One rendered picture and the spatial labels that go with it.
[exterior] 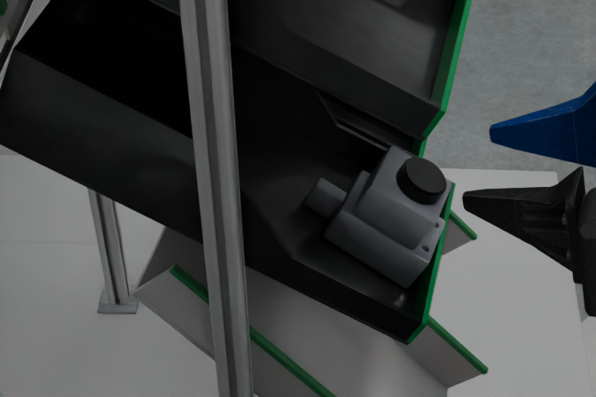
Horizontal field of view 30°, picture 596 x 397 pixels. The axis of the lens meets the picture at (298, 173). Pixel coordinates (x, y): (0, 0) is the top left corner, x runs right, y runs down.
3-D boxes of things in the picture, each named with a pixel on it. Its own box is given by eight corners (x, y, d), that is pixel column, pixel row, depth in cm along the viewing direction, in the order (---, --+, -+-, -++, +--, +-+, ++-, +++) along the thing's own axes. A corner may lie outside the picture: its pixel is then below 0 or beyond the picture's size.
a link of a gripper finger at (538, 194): (593, 246, 62) (584, 157, 58) (583, 290, 59) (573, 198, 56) (471, 240, 64) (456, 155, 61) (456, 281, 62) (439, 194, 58)
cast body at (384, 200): (425, 247, 73) (479, 182, 68) (406, 291, 70) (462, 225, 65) (317, 180, 73) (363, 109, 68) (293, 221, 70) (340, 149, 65)
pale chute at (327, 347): (445, 385, 90) (489, 368, 87) (419, 527, 80) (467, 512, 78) (192, 165, 81) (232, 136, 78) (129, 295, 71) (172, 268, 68)
